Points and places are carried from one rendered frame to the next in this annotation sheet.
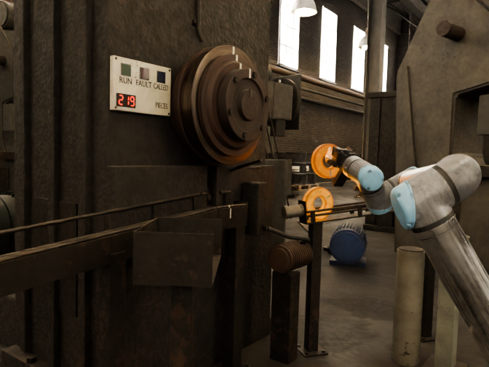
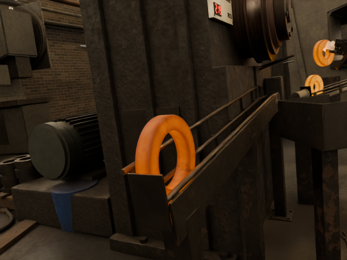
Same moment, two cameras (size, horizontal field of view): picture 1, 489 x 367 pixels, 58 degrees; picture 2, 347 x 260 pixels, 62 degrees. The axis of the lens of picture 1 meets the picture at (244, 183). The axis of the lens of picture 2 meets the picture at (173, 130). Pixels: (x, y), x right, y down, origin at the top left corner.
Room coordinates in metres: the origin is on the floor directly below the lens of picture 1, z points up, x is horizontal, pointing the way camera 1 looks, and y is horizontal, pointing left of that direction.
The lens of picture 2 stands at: (0.37, 0.80, 0.82)
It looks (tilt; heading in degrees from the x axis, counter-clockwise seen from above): 9 degrees down; 352
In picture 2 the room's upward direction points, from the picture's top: 7 degrees counter-clockwise
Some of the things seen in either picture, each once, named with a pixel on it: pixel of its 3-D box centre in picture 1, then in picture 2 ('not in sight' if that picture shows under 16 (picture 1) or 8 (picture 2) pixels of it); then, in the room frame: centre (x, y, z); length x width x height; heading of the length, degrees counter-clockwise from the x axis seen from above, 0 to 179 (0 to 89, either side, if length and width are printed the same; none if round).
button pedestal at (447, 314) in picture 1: (448, 300); not in sight; (1.91, -0.91, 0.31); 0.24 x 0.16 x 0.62; 143
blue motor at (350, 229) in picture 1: (348, 242); not in sight; (3.86, -0.93, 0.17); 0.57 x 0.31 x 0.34; 163
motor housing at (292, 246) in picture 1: (289, 298); (305, 159); (1.99, -0.22, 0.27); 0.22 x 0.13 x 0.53; 143
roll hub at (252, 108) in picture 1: (244, 105); (284, 10); (1.75, 0.01, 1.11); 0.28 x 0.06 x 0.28; 143
